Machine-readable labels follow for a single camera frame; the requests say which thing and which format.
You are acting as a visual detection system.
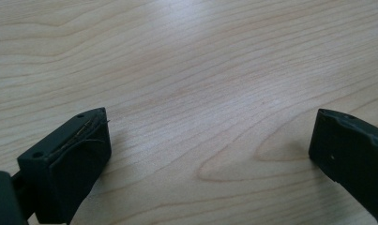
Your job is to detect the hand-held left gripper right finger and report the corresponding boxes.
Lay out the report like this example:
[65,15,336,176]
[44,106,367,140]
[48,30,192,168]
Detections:
[308,108,378,225]

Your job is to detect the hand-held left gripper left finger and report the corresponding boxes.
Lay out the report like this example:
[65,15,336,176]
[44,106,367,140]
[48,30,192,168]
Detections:
[17,107,113,225]

